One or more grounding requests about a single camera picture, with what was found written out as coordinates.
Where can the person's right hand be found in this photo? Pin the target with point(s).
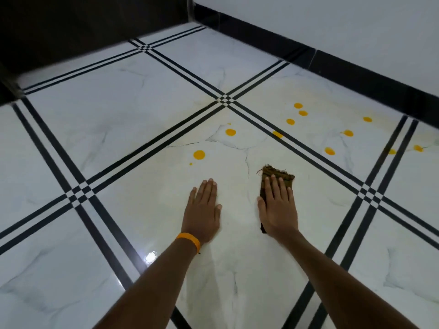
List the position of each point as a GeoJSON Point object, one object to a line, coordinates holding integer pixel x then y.
{"type": "Point", "coordinates": [279, 215]}

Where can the person's left hand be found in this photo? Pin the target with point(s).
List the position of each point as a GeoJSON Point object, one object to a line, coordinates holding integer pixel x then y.
{"type": "Point", "coordinates": [200, 219]}

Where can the person's left thumb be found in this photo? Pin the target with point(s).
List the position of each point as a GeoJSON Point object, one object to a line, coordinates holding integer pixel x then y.
{"type": "Point", "coordinates": [218, 213]}

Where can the person's right little finger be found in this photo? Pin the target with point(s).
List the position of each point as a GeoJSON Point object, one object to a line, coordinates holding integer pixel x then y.
{"type": "Point", "coordinates": [289, 198]}

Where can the person's right middle finger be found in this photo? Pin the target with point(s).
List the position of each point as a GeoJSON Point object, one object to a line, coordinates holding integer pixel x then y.
{"type": "Point", "coordinates": [275, 188]}

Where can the person's left little finger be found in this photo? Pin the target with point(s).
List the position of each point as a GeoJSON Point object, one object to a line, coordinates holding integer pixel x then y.
{"type": "Point", "coordinates": [193, 198]}

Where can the person's right thumb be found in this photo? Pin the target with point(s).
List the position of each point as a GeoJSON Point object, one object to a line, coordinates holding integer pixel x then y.
{"type": "Point", "coordinates": [261, 206]}

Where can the person's left middle finger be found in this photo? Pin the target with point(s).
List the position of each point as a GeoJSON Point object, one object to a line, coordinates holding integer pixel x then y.
{"type": "Point", "coordinates": [208, 191]}

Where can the brown frayed cleaning cloth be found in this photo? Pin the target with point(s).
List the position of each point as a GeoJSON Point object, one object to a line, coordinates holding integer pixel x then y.
{"type": "Point", "coordinates": [279, 173]}

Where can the person's right forearm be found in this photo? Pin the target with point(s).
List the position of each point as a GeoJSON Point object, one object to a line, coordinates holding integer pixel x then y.
{"type": "Point", "coordinates": [343, 291]}

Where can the person's left forearm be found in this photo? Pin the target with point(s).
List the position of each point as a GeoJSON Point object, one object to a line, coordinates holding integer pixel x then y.
{"type": "Point", "coordinates": [154, 287]}

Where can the scattered yellow liquid drops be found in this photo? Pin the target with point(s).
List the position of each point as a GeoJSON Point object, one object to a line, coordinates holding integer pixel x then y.
{"type": "Point", "coordinates": [199, 154]}

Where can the orange wristband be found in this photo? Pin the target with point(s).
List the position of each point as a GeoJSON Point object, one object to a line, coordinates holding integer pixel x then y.
{"type": "Point", "coordinates": [190, 238]}

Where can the black skirting board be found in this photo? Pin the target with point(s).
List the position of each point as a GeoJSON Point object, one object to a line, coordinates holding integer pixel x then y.
{"type": "Point", "coordinates": [343, 69]}

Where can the dark wooden panel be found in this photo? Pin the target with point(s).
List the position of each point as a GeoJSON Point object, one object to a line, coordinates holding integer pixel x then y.
{"type": "Point", "coordinates": [85, 23]}

